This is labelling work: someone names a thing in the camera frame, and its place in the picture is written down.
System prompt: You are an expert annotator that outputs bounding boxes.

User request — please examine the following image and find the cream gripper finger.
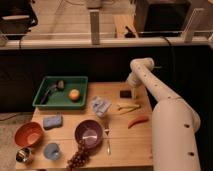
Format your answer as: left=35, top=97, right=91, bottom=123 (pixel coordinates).
left=131, top=87, right=137, bottom=99

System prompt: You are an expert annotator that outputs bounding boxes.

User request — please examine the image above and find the black eraser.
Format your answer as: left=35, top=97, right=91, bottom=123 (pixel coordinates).
left=120, top=90, right=132, bottom=98

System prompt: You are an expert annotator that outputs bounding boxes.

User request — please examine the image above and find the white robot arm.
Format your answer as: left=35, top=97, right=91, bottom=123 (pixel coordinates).
left=127, top=58, right=201, bottom=171

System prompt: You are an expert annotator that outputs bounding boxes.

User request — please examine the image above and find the purple bowl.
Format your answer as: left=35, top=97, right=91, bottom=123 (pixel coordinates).
left=75, top=120, right=103, bottom=150

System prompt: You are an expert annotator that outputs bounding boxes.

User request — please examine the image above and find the orange bowl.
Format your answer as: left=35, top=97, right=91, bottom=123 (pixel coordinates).
left=14, top=122, right=44, bottom=147

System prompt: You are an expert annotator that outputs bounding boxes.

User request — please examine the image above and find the orange chili pepper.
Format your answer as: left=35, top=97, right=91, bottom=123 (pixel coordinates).
left=128, top=116, right=149, bottom=129

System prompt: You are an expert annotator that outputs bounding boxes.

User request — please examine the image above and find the metal fork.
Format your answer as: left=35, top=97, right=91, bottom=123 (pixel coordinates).
left=104, top=119, right=111, bottom=155

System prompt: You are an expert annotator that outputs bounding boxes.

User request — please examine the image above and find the orange peach fruit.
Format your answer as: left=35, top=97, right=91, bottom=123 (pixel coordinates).
left=68, top=89, right=80, bottom=101

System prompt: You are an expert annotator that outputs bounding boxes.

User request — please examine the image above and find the black dish brush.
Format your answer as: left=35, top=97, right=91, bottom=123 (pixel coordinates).
left=40, top=80, right=65, bottom=104

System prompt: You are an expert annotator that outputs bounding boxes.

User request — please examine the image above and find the green plastic tray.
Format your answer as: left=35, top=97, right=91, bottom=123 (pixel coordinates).
left=32, top=76, right=88, bottom=110

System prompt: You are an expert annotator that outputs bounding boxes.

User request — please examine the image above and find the bunch of dark grapes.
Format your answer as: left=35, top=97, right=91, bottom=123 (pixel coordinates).
left=67, top=140, right=89, bottom=171

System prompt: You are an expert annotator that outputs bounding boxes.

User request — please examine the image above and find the blue sponge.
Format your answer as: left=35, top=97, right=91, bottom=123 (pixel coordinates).
left=43, top=115, right=63, bottom=130

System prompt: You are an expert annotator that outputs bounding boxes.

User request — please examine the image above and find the blue cup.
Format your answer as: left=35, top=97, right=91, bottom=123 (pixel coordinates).
left=43, top=143, right=61, bottom=160

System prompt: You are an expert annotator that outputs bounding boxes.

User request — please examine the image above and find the small metal cup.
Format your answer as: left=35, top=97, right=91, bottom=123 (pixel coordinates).
left=16, top=148, right=33, bottom=164

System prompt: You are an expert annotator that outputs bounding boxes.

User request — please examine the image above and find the black office chair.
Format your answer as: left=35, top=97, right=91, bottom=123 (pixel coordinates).
left=0, top=0, right=38, bottom=40

